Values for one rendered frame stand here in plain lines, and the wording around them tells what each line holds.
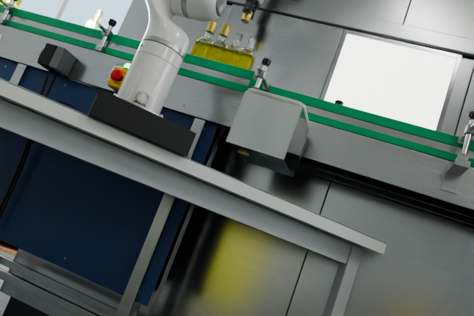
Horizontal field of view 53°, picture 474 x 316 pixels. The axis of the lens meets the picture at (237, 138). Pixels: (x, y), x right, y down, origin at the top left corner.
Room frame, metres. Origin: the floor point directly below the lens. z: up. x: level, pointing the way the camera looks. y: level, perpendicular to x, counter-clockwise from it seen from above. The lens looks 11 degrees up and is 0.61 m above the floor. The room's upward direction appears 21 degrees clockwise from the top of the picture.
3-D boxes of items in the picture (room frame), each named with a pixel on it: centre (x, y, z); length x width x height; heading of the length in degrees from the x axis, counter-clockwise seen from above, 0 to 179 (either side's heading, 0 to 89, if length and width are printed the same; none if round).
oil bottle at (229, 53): (1.66, 0.13, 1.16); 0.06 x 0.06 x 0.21; 72
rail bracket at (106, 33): (1.62, 0.58, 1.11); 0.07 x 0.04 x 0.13; 163
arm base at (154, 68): (1.21, 0.27, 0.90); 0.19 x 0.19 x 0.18
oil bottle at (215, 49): (1.67, 0.19, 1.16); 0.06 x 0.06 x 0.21; 73
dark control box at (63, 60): (1.63, 0.69, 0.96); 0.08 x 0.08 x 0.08; 73
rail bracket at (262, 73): (1.48, -0.01, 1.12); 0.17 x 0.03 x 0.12; 163
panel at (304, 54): (1.69, -0.22, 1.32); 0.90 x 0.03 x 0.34; 73
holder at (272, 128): (1.38, -0.10, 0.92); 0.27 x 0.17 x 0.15; 163
